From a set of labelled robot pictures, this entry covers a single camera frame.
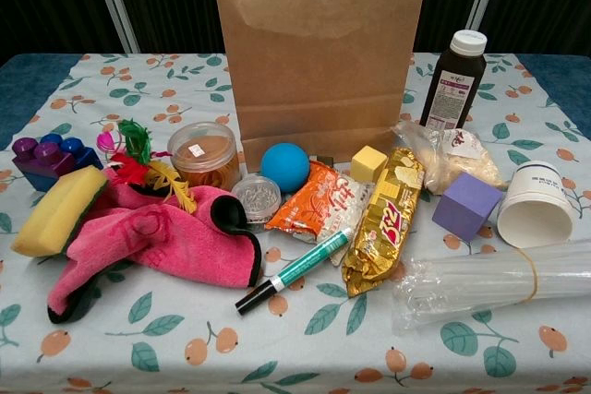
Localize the green marker pen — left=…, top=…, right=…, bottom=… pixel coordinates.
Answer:
left=234, top=227, right=356, bottom=317

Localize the gold snack packet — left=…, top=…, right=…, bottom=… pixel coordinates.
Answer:
left=340, top=146, right=426, bottom=299

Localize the purple foam cube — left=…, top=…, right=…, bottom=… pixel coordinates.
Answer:
left=431, top=171, right=503, bottom=244

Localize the dark purple juice bottle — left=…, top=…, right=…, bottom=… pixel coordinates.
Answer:
left=418, top=29, right=488, bottom=131

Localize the clear plastic tube pack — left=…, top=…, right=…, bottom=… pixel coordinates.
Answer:
left=391, top=239, right=591, bottom=333

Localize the white paper cup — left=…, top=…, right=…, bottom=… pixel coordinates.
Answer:
left=496, top=161, right=575, bottom=250

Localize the orange snack packet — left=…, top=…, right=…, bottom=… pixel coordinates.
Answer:
left=264, top=161, right=375, bottom=267

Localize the brown paper bag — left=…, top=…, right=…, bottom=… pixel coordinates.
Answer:
left=211, top=0, right=431, bottom=178

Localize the clear bag of white snacks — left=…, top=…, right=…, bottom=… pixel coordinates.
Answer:
left=392, top=119, right=509, bottom=195

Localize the blue ball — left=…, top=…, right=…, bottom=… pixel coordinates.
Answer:
left=260, top=142, right=310, bottom=194

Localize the small clear pin container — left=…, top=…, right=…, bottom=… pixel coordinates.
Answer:
left=230, top=175, right=282, bottom=224

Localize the yellow foam cube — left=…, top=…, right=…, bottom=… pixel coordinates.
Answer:
left=350, top=144, right=389, bottom=182

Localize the round white container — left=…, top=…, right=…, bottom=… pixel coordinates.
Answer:
left=166, top=121, right=241, bottom=192

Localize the pink cloth with black edge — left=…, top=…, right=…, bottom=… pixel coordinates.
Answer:
left=47, top=167, right=263, bottom=325

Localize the colourful feather shuttlecock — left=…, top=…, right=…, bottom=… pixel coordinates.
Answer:
left=108, top=117, right=199, bottom=215

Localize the floral tablecloth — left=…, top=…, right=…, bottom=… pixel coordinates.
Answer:
left=0, top=52, right=591, bottom=394

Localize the blue toy brick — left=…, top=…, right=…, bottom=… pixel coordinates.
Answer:
left=40, top=133, right=103, bottom=172

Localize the yellow sponge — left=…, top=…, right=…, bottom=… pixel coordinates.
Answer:
left=9, top=165, right=110, bottom=258

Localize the purple toy brick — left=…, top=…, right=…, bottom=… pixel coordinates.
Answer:
left=11, top=137, right=78, bottom=192

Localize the blue table cover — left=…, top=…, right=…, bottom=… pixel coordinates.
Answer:
left=0, top=52, right=591, bottom=151

